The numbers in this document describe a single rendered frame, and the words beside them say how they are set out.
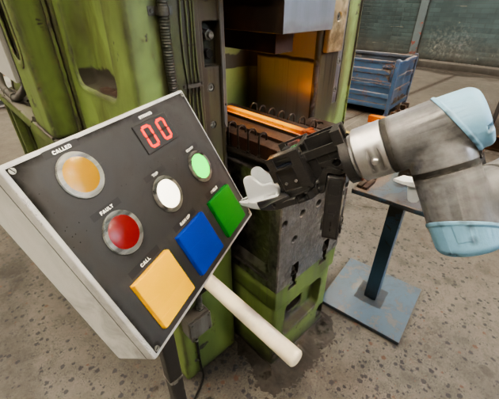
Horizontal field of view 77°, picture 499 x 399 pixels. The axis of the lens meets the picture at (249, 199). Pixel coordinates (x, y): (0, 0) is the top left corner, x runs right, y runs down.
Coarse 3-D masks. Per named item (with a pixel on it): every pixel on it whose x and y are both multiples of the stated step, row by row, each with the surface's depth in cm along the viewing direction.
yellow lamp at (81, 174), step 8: (72, 160) 37; (80, 160) 37; (88, 160) 38; (64, 168) 36; (72, 168) 36; (80, 168) 37; (88, 168) 38; (96, 168) 39; (64, 176) 35; (72, 176) 36; (80, 176) 37; (88, 176) 38; (96, 176) 39; (72, 184) 36; (80, 184) 37; (88, 184) 37; (96, 184) 38
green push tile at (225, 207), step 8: (224, 184) 60; (216, 192) 58; (224, 192) 58; (232, 192) 60; (216, 200) 56; (224, 200) 58; (232, 200) 60; (216, 208) 55; (224, 208) 57; (232, 208) 59; (240, 208) 61; (216, 216) 55; (224, 216) 57; (232, 216) 59; (240, 216) 61; (224, 224) 56; (232, 224) 58; (224, 232) 56; (232, 232) 57
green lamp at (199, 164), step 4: (196, 156) 55; (200, 156) 56; (192, 160) 54; (196, 160) 55; (200, 160) 56; (204, 160) 57; (192, 164) 54; (196, 164) 55; (200, 164) 55; (204, 164) 56; (196, 168) 54; (200, 168) 55; (204, 168) 56; (208, 168) 57; (196, 172) 54; (200, 172) 55; (204, 172) 56; (208, 172) 57; (200, 176) 55; (204, 176) 56
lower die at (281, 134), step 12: (228, 120) 107; (240, 120) 107; (252, 120) 105; (288, 120) 106; (240, 132) 100; (252, 132) 100; (276, 132) 98; (288, 132) 95; (240, 144) 99; (252, 144) 95; (264, 144) 92; (276, 144) 92; (288, 144) 91; (264, 156) 93
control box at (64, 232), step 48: (96, 144) 40; (144, 144) 46; (192, 144) 56; (0, 192) 33; (48, 192) 34; (96, 192) 38; (144, 192) 44; (192, 192) 52; (48, 240) 34; (96, 240) 37; (144, 240) 42; (96, 288) 36; (144, 336) 39
